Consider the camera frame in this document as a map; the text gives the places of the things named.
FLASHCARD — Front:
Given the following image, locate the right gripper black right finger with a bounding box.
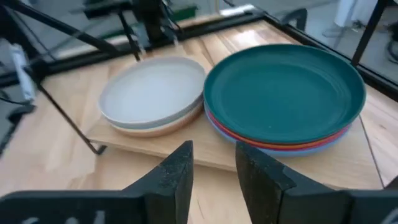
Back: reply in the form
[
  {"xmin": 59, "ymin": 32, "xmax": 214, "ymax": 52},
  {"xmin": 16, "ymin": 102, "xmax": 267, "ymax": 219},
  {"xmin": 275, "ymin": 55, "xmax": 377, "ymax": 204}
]
[{"xmin": 234, "ymin": 141, "xmax": 398, "ymax": 224}]

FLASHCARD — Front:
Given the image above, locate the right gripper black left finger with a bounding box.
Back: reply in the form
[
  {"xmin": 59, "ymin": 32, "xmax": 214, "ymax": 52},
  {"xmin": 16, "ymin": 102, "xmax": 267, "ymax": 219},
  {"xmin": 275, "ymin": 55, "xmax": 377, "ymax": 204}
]
[{"xmin": 0, "ymin": 139, "xmax": 195, "ymax": 224}]

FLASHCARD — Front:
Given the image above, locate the blue plate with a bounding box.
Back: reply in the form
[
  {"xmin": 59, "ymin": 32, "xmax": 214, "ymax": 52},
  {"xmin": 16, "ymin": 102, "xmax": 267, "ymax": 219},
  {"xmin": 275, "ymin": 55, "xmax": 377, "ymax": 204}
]
[{"xmin": 204, "ymin": 113, "xmax": 346, "ymax": 157}]

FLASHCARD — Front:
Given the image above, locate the terracotta brown plate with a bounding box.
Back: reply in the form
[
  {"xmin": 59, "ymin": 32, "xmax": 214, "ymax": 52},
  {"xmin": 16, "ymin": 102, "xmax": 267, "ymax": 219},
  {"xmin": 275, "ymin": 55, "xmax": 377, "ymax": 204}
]
[{"xmin": 109, "ymin": 105, "xmax": 205, "ymax": 139}]

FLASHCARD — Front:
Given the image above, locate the light teal plate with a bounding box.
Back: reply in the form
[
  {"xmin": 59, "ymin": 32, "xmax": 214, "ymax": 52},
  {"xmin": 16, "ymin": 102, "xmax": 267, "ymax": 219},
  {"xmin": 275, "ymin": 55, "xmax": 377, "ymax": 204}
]
[{"xmin": 104, "ymin": 99, "xmax": 205, "ymax": 130}]

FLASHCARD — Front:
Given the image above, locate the pink plate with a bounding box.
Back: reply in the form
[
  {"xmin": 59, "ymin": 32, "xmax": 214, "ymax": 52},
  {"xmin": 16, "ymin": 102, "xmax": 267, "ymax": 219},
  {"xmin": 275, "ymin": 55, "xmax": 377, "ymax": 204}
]
[{"xmin": 205, "ymin": 108, "xmax": 352, "ymax": 149}]

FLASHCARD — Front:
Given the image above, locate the grey plate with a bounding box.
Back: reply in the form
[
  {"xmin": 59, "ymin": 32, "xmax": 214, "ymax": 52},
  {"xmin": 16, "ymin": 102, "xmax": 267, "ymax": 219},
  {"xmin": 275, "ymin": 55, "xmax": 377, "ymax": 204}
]
[{"xmin": 98, "ymin": 55, "xmax": 206, "ymax": 129}]

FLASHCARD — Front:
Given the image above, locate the dark teal plate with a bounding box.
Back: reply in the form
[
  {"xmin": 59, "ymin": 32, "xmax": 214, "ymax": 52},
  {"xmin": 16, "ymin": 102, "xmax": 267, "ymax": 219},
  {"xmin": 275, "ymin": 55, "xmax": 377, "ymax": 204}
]
[{"xmin": 203, "ymin": 43, "xmax": 367, "ymax": 146}]

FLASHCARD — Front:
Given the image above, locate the white bin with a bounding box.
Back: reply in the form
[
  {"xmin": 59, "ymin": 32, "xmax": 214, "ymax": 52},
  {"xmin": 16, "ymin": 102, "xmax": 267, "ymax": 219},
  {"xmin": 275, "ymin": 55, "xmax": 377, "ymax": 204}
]
[{"xmin": 333, "ymin": 0, "xmax": 379, "ymax": 27}]

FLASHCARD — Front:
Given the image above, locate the black metal table frame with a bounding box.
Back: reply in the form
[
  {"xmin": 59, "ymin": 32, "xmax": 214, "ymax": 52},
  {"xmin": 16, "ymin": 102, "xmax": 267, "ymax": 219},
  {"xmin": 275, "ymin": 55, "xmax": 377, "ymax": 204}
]
[{"xmin": 0, "ymin": 0, "xmax": 398, "ymax": 103}]

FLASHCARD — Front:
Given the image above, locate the black curved bracket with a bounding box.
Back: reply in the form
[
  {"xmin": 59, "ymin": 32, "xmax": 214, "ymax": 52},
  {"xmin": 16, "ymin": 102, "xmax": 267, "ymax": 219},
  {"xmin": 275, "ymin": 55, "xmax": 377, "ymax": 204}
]
[{"xmin": 280, "ymin": 7, "xmax": 309, "ymax": 32}]

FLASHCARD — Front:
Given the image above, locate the silver metal bracket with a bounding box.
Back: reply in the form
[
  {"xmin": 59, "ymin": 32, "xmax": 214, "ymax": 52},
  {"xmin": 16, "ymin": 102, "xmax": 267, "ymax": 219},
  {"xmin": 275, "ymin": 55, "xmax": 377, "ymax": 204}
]
[{"xmin": 9, "ymin": 43, "xmax": 37, "ymax": 102}]

